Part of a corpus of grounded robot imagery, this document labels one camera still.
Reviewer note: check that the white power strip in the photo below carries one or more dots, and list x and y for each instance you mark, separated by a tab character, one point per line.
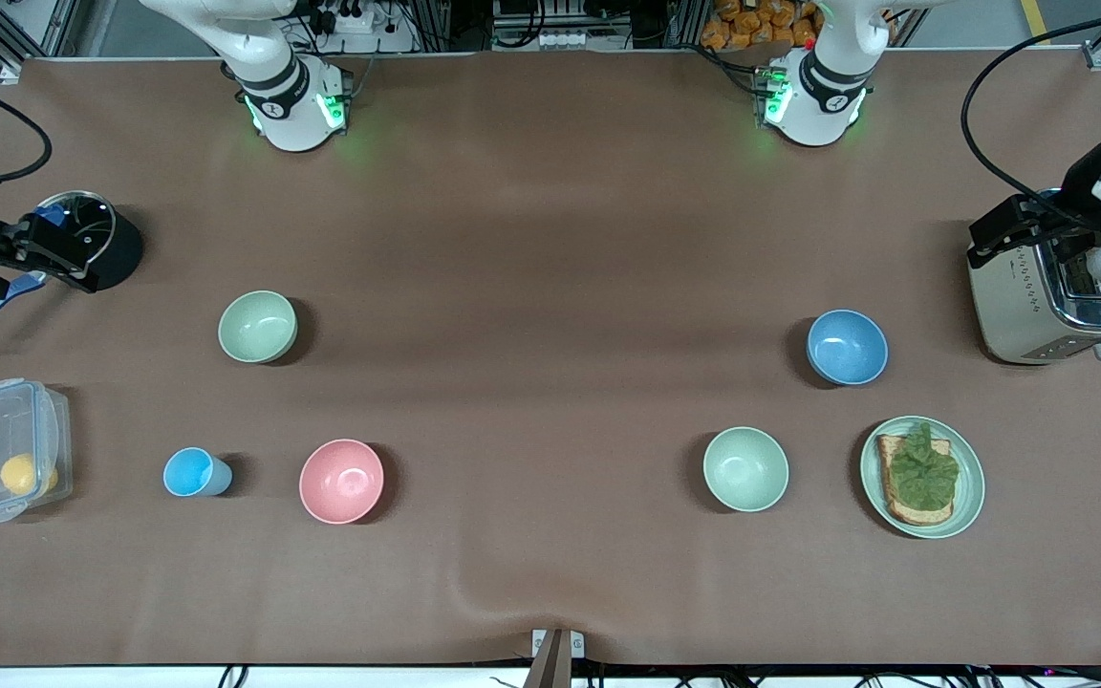
565	38
359	21

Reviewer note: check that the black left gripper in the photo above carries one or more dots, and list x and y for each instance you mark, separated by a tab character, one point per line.
1079	190

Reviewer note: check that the green lettuce leaf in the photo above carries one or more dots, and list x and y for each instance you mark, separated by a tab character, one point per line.
923	473

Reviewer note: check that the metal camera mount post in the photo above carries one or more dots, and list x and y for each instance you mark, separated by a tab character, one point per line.
555	659

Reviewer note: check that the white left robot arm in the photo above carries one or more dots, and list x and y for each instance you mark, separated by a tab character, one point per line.
813	100

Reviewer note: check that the yellow lemon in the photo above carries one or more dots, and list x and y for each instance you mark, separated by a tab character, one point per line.
20	474

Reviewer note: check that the light green bowl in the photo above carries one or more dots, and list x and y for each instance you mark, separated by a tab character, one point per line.
745	468
257	327

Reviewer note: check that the toast bread slice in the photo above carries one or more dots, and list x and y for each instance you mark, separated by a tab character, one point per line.
899	508

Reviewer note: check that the silver toaster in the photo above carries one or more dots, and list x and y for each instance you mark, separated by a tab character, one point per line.
1019	315

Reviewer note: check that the brown table cloth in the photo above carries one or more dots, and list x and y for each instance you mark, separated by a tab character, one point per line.
550	239

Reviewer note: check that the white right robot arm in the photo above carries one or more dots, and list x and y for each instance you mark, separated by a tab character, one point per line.
288	105

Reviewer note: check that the black pot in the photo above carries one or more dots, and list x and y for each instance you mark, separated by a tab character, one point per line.
122	250

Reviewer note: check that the bag of orange snacks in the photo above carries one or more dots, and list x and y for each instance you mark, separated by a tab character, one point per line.
761	24

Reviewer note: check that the light green plate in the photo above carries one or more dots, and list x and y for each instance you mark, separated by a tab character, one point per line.
969	487

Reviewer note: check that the glass pot lid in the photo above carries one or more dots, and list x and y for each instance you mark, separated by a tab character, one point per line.
92	212

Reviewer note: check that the blue cup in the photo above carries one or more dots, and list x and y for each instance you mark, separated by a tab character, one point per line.
189	472

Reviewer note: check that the blue bowl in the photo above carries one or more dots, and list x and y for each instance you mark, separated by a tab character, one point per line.
847	346

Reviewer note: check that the pink bowl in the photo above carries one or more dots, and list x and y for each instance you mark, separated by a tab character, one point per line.
341	482

